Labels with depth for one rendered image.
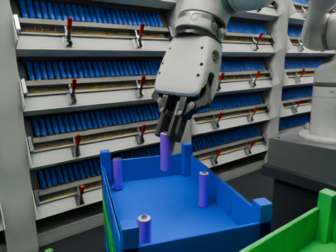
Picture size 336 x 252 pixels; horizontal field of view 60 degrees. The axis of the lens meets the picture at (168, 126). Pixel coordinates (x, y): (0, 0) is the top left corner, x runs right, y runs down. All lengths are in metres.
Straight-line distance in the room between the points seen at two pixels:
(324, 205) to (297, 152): 0.61
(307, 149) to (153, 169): 0.59
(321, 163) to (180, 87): 0.69
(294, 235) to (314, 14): 0.76
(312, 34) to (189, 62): 0.70
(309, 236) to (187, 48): 0.34
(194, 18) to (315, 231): 0.37
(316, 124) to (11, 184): 1.04
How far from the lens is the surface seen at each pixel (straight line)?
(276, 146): 1.11
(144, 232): 0.39
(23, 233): 1.16
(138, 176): 0.65
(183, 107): 0.46
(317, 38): 1.12
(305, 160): 1.08
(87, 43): 1.08
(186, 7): 0.51
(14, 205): 1.11
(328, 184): 1.06
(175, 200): 0.57
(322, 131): 1.13
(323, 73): 1.11
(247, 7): 0.50
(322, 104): 1.11
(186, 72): 0.47
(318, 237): 0.51
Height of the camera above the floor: 0.67
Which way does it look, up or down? 13 degrees down
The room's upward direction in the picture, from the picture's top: straight up
